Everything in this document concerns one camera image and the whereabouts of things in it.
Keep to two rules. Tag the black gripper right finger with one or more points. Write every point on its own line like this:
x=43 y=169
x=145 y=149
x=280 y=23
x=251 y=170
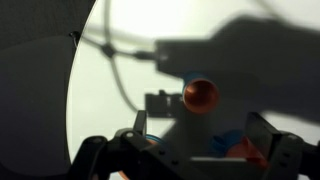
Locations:
x=262 y=134

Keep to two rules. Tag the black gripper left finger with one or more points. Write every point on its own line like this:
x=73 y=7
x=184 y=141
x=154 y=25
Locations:
x=140 y=124

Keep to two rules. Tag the blue and orange cups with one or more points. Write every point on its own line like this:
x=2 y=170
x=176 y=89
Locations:
x=200 y=95

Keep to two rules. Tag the orange and blue handled mug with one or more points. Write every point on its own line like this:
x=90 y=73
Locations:
x=235 y=144

